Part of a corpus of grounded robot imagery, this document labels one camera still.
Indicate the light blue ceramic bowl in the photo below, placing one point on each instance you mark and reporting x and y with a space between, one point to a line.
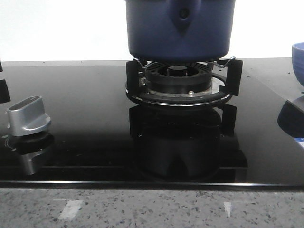
298 61

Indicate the silver stove control knob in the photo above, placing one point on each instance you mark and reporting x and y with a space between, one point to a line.
28 117

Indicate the black left burner grate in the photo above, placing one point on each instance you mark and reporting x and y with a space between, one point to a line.
4 92

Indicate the dark blue cooking pot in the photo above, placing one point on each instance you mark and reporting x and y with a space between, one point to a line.
179 30

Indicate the blue sticker on stove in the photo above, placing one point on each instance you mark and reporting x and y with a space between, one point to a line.
300 141

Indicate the black glass gas stove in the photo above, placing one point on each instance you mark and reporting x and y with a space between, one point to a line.
98 138

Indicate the black pot support grate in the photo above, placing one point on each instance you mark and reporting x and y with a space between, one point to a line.
225 83

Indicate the black gas burner head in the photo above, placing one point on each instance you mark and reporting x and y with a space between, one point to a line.
178 78

